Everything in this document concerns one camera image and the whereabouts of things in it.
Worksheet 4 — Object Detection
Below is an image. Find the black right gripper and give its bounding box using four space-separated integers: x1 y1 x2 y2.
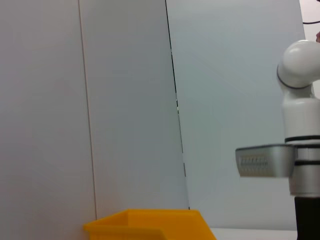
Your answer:
294 194 320 240

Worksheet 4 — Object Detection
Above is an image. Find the yellow plastic bin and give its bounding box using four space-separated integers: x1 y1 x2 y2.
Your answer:
83 208 218 240

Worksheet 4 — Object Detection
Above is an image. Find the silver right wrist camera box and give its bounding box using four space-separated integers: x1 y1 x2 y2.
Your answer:
235 144 296 178

